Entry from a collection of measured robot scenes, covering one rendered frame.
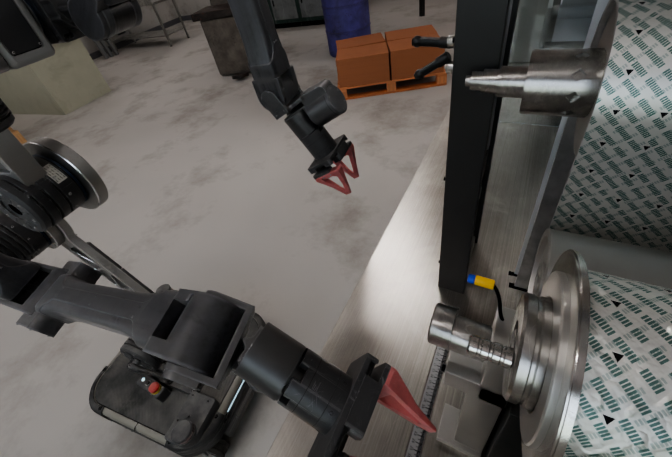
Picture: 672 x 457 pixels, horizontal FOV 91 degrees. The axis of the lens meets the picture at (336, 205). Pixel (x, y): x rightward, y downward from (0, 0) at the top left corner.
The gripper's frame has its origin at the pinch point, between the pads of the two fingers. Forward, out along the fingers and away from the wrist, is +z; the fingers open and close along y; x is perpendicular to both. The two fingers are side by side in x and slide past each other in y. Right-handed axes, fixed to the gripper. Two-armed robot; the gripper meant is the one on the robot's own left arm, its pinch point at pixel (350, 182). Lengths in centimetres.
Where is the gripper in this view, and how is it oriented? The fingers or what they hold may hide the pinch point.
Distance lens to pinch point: 74.9
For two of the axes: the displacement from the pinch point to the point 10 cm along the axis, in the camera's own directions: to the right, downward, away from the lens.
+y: 3.4, -6.5, 6.8
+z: 6.0, 7.0, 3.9
